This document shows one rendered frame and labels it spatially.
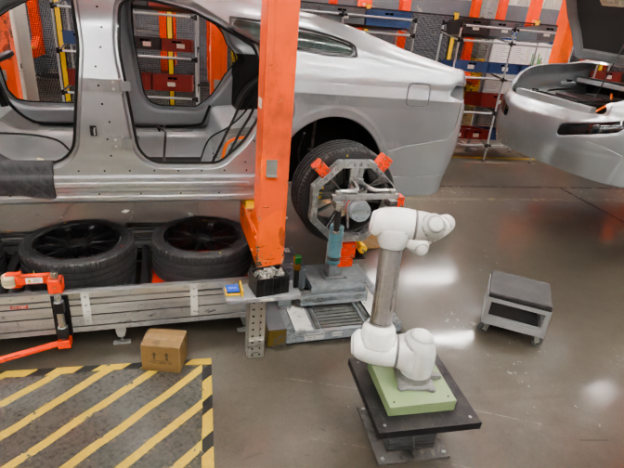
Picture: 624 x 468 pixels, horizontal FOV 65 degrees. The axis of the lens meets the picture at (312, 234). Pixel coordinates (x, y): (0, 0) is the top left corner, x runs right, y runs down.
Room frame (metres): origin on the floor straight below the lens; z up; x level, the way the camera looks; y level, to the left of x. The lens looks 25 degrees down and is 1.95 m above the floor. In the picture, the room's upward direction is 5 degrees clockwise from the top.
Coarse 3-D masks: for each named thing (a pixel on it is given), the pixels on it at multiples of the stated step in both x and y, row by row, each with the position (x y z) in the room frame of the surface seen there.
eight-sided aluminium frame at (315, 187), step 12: (336, 168) 2.82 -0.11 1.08; (372, 168) 2.89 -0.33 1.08; (324, 180) 2.80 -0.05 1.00; (312, 192) 2.79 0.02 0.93; (312, 204) 2.78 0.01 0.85; (384, 204) 2.95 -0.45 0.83; (312, 216) 2.78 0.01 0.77; (324, 228) 2.81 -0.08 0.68; (348, 240) 2.87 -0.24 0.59; (360, 240) 2.89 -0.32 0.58
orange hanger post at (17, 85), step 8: (8, 16) 4.67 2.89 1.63; (0, 24) 4.54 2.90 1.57; (8, 24) 4.63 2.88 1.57; (0, 32) 4.54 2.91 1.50; (8, 32) 4.59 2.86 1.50; (0, 40) 4.54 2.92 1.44; (8, 40) 4.56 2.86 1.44; (0, 48) 4.53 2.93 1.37; (8, 48) 4.55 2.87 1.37; (16, 56) 4.70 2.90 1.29; (0, 64) 4.53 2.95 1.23; (8, 64) 4.55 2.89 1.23; (16, 64) 4.65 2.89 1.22; (8, 72) 4.54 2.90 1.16; (16, 72) 4.61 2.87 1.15; (8, 80) 4.54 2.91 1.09; (16, 80) 4.57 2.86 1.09; (8, 88) 4.54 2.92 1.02; (16, 88) 4.56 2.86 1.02; (16, 96) 4.55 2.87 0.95
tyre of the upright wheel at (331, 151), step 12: (324, 144) 3.08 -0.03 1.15; (336, 144) 3.04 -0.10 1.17; (348, 144) 3.04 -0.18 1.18; (360, 144) 3.14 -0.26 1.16; (312, 156) 3.00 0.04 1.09; (324, 156) 2.91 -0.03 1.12; (336, 156) 2.91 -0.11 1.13; (348, 156) 2.93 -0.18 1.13; (360, 156) 2.96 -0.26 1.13; (372, 156) 2.99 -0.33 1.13; (300, 168) 3.00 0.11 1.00; (312, 168) 2.87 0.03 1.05; (300, 180) 2.90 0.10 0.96; (312, 180) 2.86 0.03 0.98; (300, 192) 2.85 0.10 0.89; (300, 204) 2.85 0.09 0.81; (300, 216) 2.87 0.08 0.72; (312, 228) 2.87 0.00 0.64
